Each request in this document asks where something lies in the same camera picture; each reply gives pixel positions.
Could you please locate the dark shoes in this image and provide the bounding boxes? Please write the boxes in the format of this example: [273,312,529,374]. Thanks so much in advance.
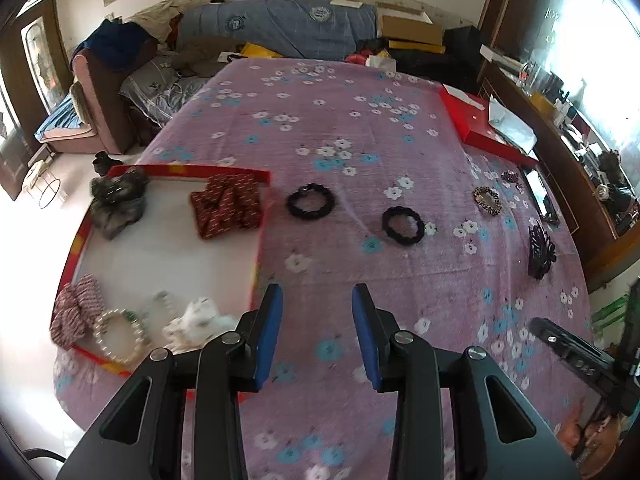
[92,151,115,178]

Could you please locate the leopard print hair tie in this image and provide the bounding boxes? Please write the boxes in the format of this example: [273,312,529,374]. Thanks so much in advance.
[473,185,503,217]

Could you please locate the thick black velvet hair tie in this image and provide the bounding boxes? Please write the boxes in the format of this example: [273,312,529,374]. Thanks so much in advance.
[382,205,426,247]

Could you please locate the wooden sideboard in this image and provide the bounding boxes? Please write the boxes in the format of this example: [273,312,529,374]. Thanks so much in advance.
[476,57,640,292]

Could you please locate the white paper sheet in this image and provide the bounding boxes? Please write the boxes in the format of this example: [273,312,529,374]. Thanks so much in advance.
[487,97,539,154]

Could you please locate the yellow bag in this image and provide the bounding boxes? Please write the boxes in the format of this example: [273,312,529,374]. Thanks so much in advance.
[239,42,287,61]

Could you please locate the brown cardboard box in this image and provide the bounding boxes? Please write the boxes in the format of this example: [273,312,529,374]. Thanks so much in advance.
[380,13,445,46]

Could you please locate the red white plaid scrunchie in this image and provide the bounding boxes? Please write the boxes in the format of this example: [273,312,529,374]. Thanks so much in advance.
[49,274,107,347]

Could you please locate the thin black ruffled hair tie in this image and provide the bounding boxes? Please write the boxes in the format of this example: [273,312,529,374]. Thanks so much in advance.
[285,183,335,221]

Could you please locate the dark blue clothing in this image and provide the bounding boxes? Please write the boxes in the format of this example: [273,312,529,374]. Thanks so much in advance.
[74,18,157,72]

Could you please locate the red box tray white inside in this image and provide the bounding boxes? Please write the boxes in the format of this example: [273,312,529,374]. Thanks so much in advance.
[54,164,272,403]

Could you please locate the grey organza studded scrunchie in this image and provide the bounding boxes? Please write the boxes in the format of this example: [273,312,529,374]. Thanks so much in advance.
[89,166,149,240]

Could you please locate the grey patterned cushion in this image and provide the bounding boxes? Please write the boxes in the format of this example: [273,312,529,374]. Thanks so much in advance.
[119,55,212,128]

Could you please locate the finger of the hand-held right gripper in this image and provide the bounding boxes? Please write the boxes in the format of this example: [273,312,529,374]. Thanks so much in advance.
[529,316,617,379]

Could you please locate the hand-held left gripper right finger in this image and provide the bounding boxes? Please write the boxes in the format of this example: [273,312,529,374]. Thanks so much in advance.
[351,283,581,480]

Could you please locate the wire basket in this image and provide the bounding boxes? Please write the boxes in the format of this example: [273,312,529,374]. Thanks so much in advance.
[37,176,64,211]

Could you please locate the black smartphone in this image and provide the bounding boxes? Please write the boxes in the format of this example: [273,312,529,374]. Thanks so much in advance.
[522,167,561,224]

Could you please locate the blue grey bolster cushion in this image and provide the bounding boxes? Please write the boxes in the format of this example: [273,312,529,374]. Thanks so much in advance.
[177,0,379,59]

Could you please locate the flat yellow box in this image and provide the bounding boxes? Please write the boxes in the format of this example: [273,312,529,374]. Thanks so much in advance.
[388,39,447,55]

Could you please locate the red polka dot scrunchie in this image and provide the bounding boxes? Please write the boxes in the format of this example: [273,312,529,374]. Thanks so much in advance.
[189,173,264,239]

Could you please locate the black bag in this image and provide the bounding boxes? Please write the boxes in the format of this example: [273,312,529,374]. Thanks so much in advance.
[442,25,484,92]

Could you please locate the red box lid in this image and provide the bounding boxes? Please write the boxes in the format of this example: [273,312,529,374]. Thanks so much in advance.
[438,84,540,168]

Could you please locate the white pearl bracelet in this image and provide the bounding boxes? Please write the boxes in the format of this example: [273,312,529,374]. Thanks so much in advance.
[93,308,152,365]

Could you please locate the beige clothes pile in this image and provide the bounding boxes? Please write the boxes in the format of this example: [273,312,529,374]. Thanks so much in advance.
[127,2,187,44]

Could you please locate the black lace hair clip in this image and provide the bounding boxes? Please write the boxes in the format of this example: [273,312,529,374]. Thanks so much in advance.
[528,223,557,280]

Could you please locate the pink armchair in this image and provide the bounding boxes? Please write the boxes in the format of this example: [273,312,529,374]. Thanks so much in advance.
[34,51,137,157]

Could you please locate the brown cloth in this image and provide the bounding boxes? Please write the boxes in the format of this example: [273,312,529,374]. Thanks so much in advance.
[174,36,227,77]

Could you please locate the white cherry print scrunchie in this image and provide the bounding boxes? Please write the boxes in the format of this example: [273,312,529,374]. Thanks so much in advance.
[161,296,242,357]

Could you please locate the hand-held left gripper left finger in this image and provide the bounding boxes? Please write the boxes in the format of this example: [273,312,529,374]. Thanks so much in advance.
[56,283,284,480]

